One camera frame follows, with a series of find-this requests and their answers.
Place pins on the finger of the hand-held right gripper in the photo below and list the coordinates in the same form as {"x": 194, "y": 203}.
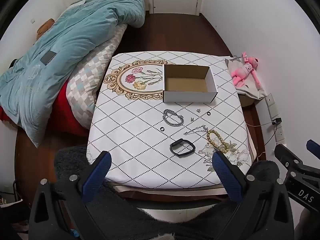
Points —
{"x": 313, "y": 148}
{"x": 285, "y": 155}

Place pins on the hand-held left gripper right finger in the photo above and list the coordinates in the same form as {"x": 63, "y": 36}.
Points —
{"x": 225, "y": 177}

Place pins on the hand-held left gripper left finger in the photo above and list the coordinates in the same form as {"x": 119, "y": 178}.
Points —
{"x": 97, "y": 175}

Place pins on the black smart watch band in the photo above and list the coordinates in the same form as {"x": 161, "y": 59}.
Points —
{"x": 175, "y": 150}

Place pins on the white cardboard box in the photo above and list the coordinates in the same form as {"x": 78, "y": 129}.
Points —
{"x": 188, "y": 85}

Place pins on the black charger plug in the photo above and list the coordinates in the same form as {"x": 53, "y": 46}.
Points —
{"x": 277, "y": 121}

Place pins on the white diamond-pattern floral tablecloth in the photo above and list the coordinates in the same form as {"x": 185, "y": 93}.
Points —
{"x": 140, "y": 145}

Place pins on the red cloth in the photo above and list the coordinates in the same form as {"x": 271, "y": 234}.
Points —
{"x": 65, "y": 112}

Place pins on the dark fuzzy garment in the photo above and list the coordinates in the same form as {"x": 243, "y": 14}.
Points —
{"x": 150, "y": 227}

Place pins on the beige canvas tote bag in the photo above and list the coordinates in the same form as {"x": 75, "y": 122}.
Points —
{"x": 252, "y": 87}

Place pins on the pink plush toy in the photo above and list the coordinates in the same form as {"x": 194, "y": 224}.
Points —
{"x": 241, "y": 71}

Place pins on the teal quilted blanket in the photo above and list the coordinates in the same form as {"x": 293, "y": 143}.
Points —
{"x": 62, "y": 50}

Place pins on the brown plush toy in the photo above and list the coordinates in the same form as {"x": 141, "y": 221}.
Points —
{"x": 46, "y": 26}

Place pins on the white wall outlet strip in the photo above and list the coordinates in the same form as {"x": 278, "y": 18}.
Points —
{"x": 272, "y": 105}

